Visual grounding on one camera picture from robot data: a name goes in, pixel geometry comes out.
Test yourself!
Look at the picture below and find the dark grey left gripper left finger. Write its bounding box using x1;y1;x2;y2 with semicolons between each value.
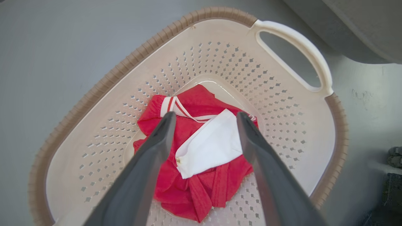
83;111;177;226

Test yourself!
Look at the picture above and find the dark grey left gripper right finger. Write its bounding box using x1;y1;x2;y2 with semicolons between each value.
236;111;328;226

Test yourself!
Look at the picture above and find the red garment with white trim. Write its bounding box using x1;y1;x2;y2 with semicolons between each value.
133;84;259;223

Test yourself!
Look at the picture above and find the grey fabric sofa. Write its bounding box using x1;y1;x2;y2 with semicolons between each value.
283;0;402;65

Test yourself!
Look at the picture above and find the beige perforated laundry basket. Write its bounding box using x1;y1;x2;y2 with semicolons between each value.
28;6;349;226

